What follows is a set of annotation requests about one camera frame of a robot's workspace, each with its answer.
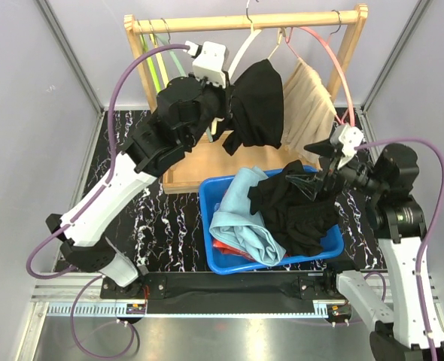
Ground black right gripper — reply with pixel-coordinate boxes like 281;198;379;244
286;135;385;199

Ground black trousers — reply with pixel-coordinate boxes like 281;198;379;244
248;160;339;256
223;59;284;156

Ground yellow hanger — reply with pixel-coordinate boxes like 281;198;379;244
150;34;169;88

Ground lime green hanger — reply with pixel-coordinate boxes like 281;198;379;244
139;35;161;93

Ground cream white hanger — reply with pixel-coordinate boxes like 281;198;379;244
206;20;283;144

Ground mint green hanger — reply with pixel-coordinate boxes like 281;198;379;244
161;18;187;77

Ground light blue trousers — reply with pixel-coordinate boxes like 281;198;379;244
209;166;286;267

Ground red white patterned trousers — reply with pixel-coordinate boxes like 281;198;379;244
212;202;293;264

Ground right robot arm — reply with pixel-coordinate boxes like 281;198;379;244
291;139;444;360

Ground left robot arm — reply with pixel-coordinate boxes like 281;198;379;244
46;76;229;298

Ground beige trousers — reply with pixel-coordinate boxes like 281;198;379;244
281;58;336;165

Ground pink hanger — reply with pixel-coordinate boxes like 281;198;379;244
285;26;357;127

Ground wooden clothes rack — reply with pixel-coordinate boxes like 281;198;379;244
124;4;369;194

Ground blue plastic bin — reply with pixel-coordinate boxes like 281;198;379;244
199;169;344;275

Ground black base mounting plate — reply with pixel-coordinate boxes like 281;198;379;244
100;271;345;317

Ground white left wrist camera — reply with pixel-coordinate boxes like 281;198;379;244
185;41;229;89

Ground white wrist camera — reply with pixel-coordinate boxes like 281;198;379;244
330;124;363;169
185;41;229;89

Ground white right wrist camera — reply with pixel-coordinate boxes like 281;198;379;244
330;124;363;169

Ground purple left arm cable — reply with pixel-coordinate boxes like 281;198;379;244
26;43;193;279

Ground purple floor cable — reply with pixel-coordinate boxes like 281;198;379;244
69;276;138;361

